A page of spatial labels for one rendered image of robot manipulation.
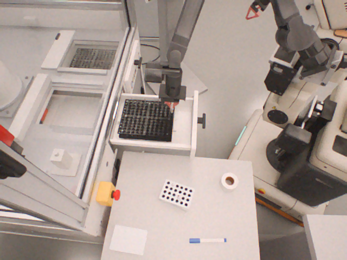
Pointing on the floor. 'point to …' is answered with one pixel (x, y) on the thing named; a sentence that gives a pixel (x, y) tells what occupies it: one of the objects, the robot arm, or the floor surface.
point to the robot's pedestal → (308, 240)
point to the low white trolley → (231, 229)
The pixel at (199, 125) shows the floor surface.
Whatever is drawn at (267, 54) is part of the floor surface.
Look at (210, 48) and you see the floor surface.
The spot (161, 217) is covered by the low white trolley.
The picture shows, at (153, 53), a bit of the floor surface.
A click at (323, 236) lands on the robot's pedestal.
